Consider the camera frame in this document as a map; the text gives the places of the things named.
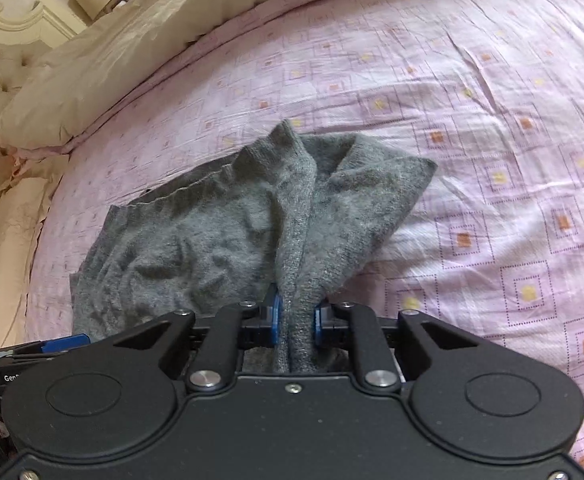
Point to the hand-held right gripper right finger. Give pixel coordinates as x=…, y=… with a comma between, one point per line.
x=317, y=330

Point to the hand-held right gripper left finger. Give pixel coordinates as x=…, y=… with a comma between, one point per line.
x=274, y=320

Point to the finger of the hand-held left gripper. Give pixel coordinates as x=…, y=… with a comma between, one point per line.
x=64, y=344

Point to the grey argyle sweater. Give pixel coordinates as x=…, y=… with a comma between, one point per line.
x=197, y=240

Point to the cream pillow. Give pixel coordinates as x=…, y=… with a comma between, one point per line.
x=7, y=260

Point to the pink patterned bed sheet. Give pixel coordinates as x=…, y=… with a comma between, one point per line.
x=471, y=110

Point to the cream duvet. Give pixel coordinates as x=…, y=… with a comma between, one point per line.
x=137, y=45

